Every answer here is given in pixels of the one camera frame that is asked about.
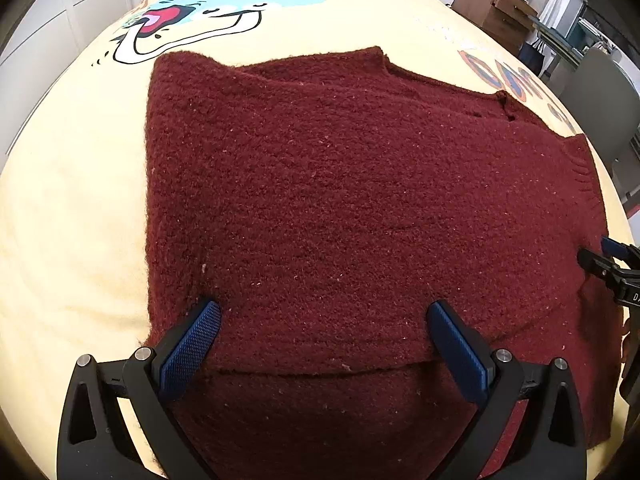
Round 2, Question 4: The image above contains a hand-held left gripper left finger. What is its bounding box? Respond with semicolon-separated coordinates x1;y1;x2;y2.
56;299;222;480

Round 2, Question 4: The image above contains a yellow printed bed cover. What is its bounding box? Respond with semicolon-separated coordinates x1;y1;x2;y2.
0;0;626;480

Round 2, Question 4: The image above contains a wooden drawer cabinet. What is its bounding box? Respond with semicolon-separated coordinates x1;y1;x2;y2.
450;0;541;56

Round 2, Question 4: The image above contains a dark red knitted sweater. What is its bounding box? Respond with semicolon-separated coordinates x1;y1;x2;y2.
142;46;626;480

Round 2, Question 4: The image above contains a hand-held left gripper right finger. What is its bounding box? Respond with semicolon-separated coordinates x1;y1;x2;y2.
426;300;588;480

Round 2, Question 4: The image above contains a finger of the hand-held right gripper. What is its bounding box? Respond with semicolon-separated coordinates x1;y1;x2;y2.
577;247;621;277
600;236;640;263

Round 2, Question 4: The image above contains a dark blue bag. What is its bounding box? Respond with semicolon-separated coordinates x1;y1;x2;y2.
517;42;548;75

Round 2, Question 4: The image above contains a white wardrobe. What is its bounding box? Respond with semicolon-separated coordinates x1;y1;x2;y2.
0;0;166;156

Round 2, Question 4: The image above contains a grey chair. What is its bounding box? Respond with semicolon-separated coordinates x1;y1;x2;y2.
560;47;640;196

